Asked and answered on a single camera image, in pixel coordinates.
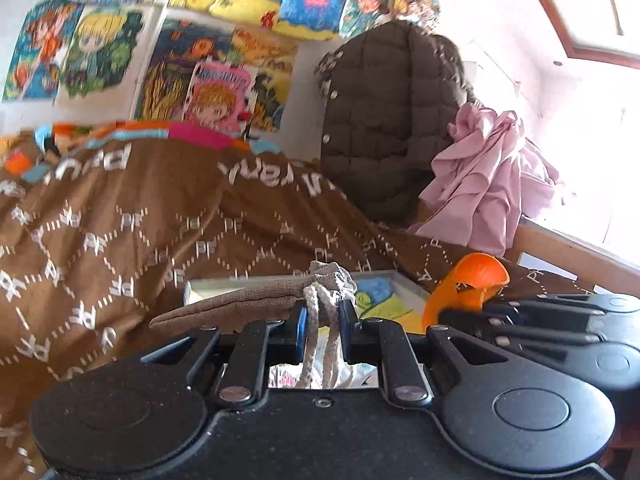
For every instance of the brown printed blanket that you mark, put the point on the brown printed blanket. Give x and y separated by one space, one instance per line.
100 220

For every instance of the pink girl wall poster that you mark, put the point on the pink girl wall poster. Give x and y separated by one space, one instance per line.
220 100

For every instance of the brown quilted jacket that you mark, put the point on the brown quilted jacket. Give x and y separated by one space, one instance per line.
390 125

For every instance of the pink cloth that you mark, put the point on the pink cloth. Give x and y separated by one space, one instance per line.
480 180

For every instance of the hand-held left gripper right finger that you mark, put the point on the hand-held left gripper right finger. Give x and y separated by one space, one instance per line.
345 332

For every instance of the red-haired girl wall poster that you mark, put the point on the red-haired girl wall poster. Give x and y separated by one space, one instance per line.
365 7

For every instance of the grey tray with cartoon picture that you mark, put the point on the grey tray with cartoon picture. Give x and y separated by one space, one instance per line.
395 300

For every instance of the small cartoon wall poster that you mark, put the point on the small cartoon wall poster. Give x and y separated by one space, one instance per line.
415 2

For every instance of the underwater fish wall poster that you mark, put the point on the underwater fish wall poster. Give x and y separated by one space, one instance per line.
170 75

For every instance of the wooden bed frame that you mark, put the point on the wooden bed frame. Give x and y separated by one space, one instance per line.
560 255

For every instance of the orange-haired girl wall poster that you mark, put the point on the orange-haired girl wall poster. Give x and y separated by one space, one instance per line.
40 50

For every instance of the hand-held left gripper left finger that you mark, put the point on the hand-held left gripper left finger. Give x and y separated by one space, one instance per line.
301 332

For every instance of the pink jellyfish wall poster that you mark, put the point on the pink jellyfish wall poster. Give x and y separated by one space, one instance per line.
315 5

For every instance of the blond boy wall poster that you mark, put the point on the blond boy wall poster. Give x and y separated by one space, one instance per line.
100 55

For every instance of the wooden window frame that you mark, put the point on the wooden window frame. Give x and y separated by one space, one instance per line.
580 25

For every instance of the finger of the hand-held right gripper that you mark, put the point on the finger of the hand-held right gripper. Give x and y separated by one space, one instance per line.
550 306
520 332

